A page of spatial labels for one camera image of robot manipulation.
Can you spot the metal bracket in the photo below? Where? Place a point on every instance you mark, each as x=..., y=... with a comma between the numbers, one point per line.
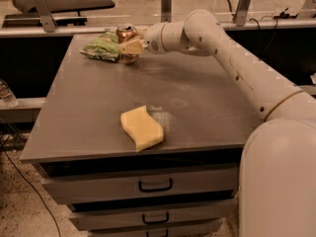
x=166, y=8
x=241, y=13
x=47, y=22

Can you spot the grey drawer cabinet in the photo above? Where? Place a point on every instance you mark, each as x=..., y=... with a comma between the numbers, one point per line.
x=150, y=149

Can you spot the top grey drawer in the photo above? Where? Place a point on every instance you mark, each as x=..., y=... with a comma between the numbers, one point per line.
x=104, y=187

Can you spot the right metal bracket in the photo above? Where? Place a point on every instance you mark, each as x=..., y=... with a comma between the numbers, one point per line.
x=241, y=13

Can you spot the grey drawer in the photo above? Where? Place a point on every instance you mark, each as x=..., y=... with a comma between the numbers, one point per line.
x=179, y=229
x=134, y=218
x=104, y=187

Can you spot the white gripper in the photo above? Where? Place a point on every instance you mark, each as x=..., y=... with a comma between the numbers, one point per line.
x=152, y=39

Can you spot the yellow sponge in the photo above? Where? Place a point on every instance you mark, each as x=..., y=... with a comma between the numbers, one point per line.
x=142, y=128

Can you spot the clear plastic water bottle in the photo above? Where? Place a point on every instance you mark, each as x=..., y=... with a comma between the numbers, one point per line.
x=7, y=96

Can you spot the left metal bracket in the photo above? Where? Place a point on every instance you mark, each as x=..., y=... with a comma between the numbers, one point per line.
x=47, y=22

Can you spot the green jalapeno chip bag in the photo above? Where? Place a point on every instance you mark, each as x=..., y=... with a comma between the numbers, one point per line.
x=104, y=47

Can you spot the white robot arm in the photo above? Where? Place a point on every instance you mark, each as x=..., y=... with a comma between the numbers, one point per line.
x=277, y=180

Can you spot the middle metal bracket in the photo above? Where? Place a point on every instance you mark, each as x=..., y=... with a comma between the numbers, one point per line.
x=166, y=8

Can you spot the bottom grey drawer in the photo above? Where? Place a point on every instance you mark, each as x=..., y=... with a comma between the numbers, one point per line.
x=179, y=229

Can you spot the middle grey drawer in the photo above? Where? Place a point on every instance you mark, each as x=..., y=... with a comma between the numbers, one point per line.
x=134, y=218

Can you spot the orange soda can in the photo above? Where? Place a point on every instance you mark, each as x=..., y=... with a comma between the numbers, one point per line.
x=126, y=32

